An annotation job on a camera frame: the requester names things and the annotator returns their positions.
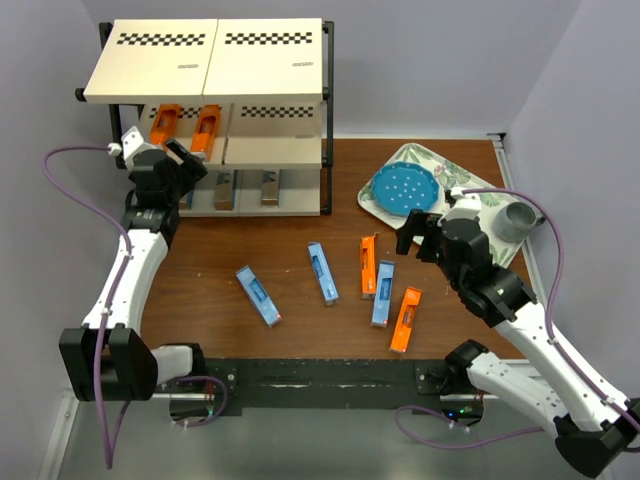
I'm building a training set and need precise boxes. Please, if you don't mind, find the orange toothpaste box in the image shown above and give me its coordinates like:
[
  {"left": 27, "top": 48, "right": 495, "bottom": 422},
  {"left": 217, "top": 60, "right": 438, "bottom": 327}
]
[
  {"left": 389, "top": 287, "right": 422, "bottom": 353},
  {"left": 150, "top": 104, "right": 181, "bottom": 147},
  {"left": 360, "top": 233, "right": 379, "bottom": 299},
  {"left": 189, "top": 104, "right": 221, "bottom": 161}
]

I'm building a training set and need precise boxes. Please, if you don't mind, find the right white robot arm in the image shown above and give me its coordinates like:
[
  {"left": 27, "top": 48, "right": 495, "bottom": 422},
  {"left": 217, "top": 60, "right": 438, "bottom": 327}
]
[{"left": 396, "top": 210, "right": 639, "bottom": 478}]

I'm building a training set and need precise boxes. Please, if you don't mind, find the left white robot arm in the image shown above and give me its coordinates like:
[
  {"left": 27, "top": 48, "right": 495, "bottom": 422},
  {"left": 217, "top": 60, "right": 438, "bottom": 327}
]
[{"left": 59, "top": 138, "right": 207, "bottom": 402}]

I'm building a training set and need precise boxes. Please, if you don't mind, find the beige three-tier shelf rack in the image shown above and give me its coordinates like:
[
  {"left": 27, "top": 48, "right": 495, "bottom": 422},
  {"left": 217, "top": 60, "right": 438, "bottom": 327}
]
[{"left": 75, "top": 18, "right": 335, "bottom": 217}]

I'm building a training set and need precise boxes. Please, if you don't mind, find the blue dotted plate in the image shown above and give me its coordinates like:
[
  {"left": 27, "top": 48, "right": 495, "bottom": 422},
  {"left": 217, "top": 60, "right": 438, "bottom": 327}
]
[{"left": 371, "top": 162, "right": 440, "bottom": 217}]

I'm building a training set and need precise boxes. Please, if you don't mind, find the floral rectangular serving tray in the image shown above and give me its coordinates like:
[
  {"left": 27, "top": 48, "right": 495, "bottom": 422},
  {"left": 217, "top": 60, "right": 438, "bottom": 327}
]
[{"left": 356, "top": 142, "right": 531, "bottom": 269}]

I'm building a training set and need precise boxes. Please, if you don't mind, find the grey ceramic mug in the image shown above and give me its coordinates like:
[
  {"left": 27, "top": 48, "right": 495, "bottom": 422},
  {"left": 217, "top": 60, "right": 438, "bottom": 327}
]
[{"left": 492, "top": 202, "right": 546, "bottom": 243}]

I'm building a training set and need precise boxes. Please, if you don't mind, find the blue toothpaste box right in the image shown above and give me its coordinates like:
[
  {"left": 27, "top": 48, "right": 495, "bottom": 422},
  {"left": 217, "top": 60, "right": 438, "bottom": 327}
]
[{"left": 371, "top": 261, "right": 395, "bottom": 328}]

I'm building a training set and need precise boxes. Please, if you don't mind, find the blue toothpaste box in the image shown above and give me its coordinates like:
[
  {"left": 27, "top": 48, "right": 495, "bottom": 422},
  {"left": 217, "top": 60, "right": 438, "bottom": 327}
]
[
  {"left": 371, "top": 261, "right": 395, "bottom": 328},
  {"left": 236, "top": 266, "right": 282, "bottom": 327},
  {"left": 308, "top": 242, "right": 339, "bottom": 306}
]

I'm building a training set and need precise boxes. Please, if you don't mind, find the blue toothpaste box centre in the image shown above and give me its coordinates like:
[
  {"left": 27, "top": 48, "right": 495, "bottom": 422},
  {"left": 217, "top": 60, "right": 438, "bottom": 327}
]
[{"left": 308, "top": 242, "right": 339, "bottom": 306}]

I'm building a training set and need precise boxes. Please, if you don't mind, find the blue toothpaste box left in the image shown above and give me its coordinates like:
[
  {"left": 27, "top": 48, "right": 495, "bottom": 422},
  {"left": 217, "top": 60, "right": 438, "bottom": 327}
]
[{"left": 236, "top": 266, "right": 282, "bottom": 327}]

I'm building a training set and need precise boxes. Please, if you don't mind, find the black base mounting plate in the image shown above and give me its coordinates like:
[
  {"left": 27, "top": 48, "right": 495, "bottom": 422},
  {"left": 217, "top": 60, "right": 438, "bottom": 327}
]
[{"left": 148, "top": 357, "right": 504, "bottom": 420}]

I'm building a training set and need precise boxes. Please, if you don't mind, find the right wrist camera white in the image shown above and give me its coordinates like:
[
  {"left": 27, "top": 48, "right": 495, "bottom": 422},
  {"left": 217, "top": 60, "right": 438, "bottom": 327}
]
[{"left": 441, "top": 187, "right": 482, "bottom": 222}]

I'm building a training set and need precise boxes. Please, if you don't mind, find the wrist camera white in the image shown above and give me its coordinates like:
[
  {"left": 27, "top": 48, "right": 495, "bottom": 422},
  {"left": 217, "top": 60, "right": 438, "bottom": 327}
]
[
  {"left": 441, "top": 187, "right": 482, "bottom": 222},
  {"left": 107, "top": 127, "right": 167, "bottom": 172}
]

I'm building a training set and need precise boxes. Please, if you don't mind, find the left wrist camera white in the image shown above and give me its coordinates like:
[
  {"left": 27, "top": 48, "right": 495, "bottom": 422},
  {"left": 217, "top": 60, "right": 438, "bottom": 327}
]
[{"left": 107, "top": 127, "right": 167, "bottom": 172}]

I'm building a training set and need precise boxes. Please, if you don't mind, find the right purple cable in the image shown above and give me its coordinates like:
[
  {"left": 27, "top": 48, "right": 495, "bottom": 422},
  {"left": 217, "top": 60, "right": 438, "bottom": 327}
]
[{"left": 394, "top": 187, "right": 640, "bottom": 450}]

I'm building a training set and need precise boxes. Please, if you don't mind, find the aluminium frame rail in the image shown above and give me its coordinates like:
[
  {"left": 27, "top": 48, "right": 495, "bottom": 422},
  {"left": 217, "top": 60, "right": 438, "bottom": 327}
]
[{"left": 37, "top": 349, "right": 616, "bottom": 480}]

